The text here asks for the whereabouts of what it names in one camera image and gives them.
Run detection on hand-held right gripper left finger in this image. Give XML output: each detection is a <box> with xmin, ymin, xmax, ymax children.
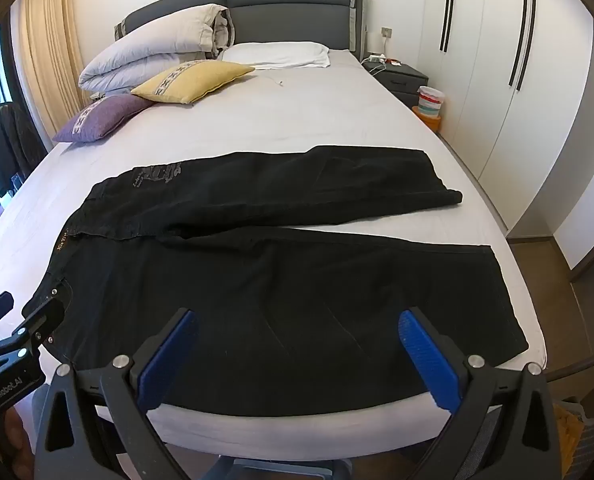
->
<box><xmin>33</xmin><ymin>307</ymin><xmax>199</xmax><ymax>480</ymax></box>

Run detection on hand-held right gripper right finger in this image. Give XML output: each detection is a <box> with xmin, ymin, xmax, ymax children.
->
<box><xmin>398</xmin><ymin>306</ymin><xmax>564</xmax><ymax>480</ymax></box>

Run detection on black pants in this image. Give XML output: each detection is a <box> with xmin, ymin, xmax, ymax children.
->
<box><xmin>36</xmin><ymin>145</ymin><xmax>529</xmax><ymax>417</ymax></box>

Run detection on person's left hand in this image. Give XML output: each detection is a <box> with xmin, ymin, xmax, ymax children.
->
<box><xmin>0</xmin><ymin>404</ymin><xmax>35</xmax><ymax>480</ymax></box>

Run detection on yellow paper bag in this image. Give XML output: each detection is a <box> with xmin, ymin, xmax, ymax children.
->
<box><xmin>554</xmin><ymin>402</ymin><xmax>585</xmax><ymax>468</ymax></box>

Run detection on dark hanging jacket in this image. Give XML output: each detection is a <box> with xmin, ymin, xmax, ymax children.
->
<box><xmin>0</xmin><ymin>102</ymin><xmax>48</xmax><ymax>198</ymax></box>

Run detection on purple patterned cushion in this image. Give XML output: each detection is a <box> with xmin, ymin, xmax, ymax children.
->
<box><xmin>52</xmin><ymin>93</ymin><xmax>154</xmax><ymax>144</ymax></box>

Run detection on orange container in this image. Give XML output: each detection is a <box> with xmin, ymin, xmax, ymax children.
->
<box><xmin>411</xmin><ymin>106</ymin><xmax>443</xmax><ymax>135</ymax></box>

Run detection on white striped bucket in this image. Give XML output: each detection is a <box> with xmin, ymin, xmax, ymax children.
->
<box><xmin>417</xmin><ymin>86</ymin><xmax>446</xmax><ymax>121</ymax></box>

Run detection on beige curtain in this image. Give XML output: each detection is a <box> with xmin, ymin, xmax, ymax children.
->
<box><xmin>17</xmin><ymin>0</ymin><xmax>85</xmax><ymax>146</ymax></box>

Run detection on bed with white sheet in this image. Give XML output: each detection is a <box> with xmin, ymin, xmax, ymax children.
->
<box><xmin>0</xmin><ymin>50</ymin><xmax>548</xmax><ymax>461</ymax></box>

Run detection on white wardrobe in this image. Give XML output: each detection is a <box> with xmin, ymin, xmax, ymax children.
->
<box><xmin>422</xmin><ymin>0</ymin><xmax>594</xmax><ymax>237</ymax></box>

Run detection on dark grey nightstand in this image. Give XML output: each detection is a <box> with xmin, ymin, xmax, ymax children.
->
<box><xmin>362</xmin><ymin>60</ymin><xmax>429</xmax><ymax>98</ymax></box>

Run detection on yellow patterned cushion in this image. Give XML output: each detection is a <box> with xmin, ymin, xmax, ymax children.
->
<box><xmin>130</xmin><ymin>59</ymin><xmax>256</xmax><ymax>106</ymax></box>

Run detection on folded pale duvet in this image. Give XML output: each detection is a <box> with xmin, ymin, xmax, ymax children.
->
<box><xmin>78</xmin><ymin>3</ymin><xmax>238</xmax><ymax>95</ymax></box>

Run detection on white pillow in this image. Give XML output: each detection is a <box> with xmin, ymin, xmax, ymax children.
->
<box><xmin>219</xmin><ymin>41</ymin><xmax>332</xmax><ymax>70</ymax></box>

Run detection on grey padded headboard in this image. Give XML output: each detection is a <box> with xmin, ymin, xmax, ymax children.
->
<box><xmin>113</xmin><ymin>0</ymin><xmax>370</xmax><ymax>61</ymax></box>

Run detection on white charger with cables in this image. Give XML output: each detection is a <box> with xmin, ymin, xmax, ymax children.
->
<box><xmin>368</xmin><ymin>53</ymin><xmax>403</xmax><ymax>70</ymax></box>

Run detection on black wardrobe handle strip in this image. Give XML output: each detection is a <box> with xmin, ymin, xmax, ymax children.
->
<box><xmin>508</xmin><ymin>0</ymin><xmax>538</xmax><ymax>92</ymax></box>
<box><xmin>439</xmin><ymin>0</ymin><xmax>454</xmax><ymax>53</ymax></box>

